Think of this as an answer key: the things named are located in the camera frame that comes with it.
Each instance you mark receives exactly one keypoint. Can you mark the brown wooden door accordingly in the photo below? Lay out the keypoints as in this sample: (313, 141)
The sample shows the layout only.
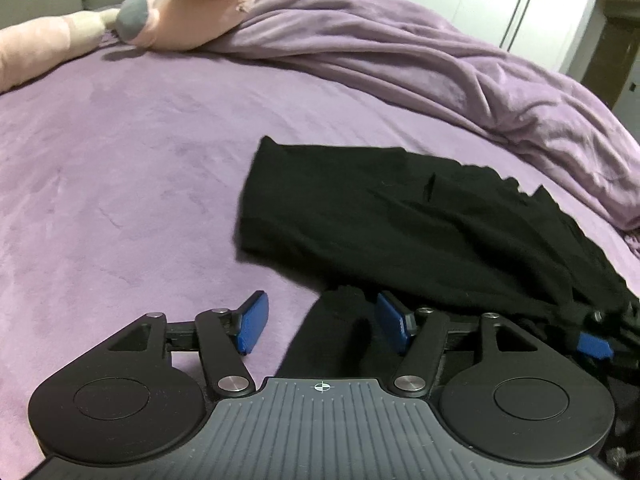
(612, 60)

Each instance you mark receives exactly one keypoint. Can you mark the purple crumpled blanket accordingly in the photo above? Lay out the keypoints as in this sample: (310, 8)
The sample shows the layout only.
(410, 50)

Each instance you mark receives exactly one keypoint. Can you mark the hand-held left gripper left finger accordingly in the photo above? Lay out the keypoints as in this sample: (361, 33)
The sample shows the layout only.
(251, 321)

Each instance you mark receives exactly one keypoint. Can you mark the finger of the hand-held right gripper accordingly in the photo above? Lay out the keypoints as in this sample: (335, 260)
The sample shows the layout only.
(594, 345)

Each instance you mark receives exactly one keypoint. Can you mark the purple bed sheet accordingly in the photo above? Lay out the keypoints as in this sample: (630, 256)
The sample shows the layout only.
(125, 185)

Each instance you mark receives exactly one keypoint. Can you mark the pink plush toy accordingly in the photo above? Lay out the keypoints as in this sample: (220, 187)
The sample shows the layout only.
(185, 15)

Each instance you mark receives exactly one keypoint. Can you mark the black garment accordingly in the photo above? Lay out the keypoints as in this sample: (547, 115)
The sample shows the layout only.
(380, 220)

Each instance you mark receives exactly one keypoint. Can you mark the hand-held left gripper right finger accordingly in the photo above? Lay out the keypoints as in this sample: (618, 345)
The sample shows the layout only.
(392, 316)

